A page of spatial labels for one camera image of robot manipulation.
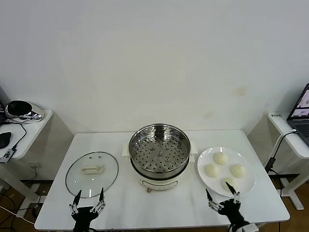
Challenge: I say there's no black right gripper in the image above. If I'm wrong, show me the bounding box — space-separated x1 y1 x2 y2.
206 182 249 227

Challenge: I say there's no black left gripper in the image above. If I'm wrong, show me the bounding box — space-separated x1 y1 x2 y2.
69 188 107 232

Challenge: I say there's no white steamed baozi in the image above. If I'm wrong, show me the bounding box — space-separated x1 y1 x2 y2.
230 163 248 178
221 177 239 193
213 152 229 166
204 163 221 178

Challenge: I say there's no glass pot lid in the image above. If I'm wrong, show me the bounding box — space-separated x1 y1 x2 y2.
65 151 119 199

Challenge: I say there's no perforated steel steamer basket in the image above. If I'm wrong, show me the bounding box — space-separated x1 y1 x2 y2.
128 123 191 174

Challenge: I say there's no white round plate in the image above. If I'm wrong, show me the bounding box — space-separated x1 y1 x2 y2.
197 146 256 197

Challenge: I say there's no cream electric cooker pot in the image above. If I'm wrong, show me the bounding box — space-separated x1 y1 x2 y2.
122 141 198 194

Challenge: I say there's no white side table with devices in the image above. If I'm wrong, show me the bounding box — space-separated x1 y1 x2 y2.
0 109 54 213

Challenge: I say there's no white side table with laptop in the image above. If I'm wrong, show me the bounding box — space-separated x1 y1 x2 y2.
267 112 309 211

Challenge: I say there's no small grey hub box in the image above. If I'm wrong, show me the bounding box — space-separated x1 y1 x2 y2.
0 147 17 164

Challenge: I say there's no black computer mouse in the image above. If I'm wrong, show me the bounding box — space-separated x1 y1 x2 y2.
0 131 12 149

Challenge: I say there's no open grey laptop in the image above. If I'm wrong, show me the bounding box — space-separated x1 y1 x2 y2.
286 83 309 147

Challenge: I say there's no chrome and black device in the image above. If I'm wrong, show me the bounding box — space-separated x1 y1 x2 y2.
4 100 44 121

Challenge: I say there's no dark laptop screen edge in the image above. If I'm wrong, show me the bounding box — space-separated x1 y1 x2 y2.
0 86 7 125

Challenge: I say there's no black cable with adapter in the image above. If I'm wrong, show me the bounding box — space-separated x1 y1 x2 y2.
264 134 290 174

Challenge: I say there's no thin black cable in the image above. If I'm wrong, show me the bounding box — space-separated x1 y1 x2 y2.
0 120 27 150

